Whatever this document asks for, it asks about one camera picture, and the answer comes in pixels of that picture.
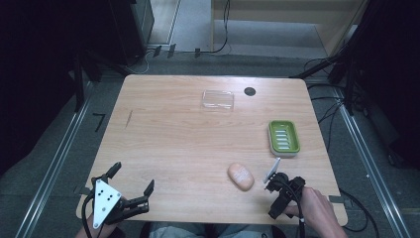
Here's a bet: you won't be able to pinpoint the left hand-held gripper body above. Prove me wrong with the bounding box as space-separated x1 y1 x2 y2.
90 178 151 230

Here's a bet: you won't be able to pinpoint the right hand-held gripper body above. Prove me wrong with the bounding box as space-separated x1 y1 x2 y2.
262 157 307 220

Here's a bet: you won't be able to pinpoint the peach soap bar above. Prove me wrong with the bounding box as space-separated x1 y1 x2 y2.
227 162 256 192

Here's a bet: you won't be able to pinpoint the green soap dish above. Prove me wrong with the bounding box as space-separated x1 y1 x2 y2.
267 119 302 159

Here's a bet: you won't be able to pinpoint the person's right hand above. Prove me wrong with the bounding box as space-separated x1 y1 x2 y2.
285 185 339 233

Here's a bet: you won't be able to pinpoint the person's left hand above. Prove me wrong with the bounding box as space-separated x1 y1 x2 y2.
74 217 118 238

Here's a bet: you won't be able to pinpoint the black metal stand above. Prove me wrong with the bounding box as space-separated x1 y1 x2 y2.
69 49 104 114

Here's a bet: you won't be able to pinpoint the clear plastic lid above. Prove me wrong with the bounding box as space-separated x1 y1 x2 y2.
200 88 236 112

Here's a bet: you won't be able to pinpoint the black stand legs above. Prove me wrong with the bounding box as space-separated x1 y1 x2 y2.
289 39 360 117

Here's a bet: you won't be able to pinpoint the black cabinet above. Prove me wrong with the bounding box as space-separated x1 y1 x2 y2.
108 0 156 66

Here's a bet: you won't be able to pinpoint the wooden shelf unit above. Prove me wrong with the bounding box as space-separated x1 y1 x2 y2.
210 0 368 58

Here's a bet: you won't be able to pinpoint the left hand-held gripper cable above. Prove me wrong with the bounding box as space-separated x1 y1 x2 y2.
80 192 96 238

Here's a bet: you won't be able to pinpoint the hand-held gripper cable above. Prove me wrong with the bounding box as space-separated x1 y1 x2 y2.
280 179 307 238
80 192 96 238

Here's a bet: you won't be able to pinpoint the right hand-held gripper cable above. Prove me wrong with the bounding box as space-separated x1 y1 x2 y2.
280 179 307 238

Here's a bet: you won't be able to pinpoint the metal floor rail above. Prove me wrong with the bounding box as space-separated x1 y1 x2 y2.
14 81 94 238
336 95 412 238

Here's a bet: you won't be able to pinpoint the black floor cable loop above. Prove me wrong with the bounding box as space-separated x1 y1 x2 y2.
338 187 381 238

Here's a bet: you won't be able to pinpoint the white floor cable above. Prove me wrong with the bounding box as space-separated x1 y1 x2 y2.
126 49 157 75

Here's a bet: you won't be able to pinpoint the black hanging cable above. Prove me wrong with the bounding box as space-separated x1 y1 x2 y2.
197 0 232 56

